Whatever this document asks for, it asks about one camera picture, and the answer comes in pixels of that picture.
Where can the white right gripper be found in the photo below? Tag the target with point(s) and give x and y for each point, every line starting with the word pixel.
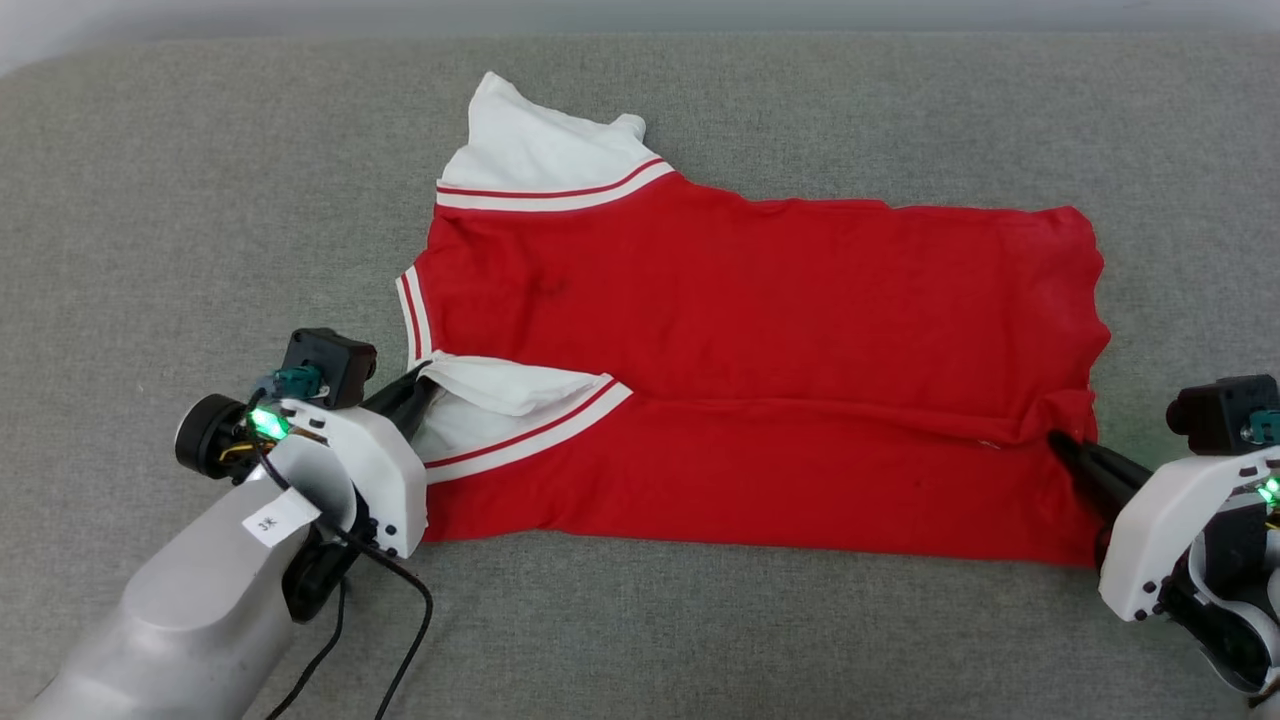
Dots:
pixel 1150 540

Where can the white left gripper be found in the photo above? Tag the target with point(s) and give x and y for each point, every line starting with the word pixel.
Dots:
pixel 385 480

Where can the red and white jersey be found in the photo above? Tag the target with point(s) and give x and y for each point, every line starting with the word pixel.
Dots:
pixel 750 320

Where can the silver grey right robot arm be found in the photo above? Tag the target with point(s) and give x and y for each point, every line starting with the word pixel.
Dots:
pixel 1240 620

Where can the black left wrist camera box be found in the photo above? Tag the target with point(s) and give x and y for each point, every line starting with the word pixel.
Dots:
pixel 330 365

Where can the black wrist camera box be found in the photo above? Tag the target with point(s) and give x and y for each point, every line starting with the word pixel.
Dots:
pixel 1215 415
pixel 330 365

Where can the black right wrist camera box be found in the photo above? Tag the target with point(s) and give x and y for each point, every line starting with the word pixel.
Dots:
pixel 1215 415

